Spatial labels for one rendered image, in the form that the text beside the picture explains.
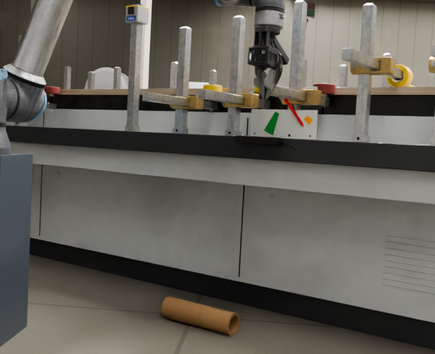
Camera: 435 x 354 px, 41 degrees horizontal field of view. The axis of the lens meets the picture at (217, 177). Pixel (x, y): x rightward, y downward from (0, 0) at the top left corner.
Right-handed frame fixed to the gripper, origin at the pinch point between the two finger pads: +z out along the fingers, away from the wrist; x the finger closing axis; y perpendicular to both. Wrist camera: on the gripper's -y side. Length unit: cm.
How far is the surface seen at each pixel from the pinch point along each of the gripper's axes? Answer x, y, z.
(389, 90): 23, -46, -7
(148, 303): -62, -24, 82
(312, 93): 3.5, -24.2, -3.9
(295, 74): -4.0, -24.7, -10.5
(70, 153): -118, -26, 24
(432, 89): 37, -46, -8
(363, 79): 20.7, -25.0, -8.4
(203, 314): -26, -12, 76
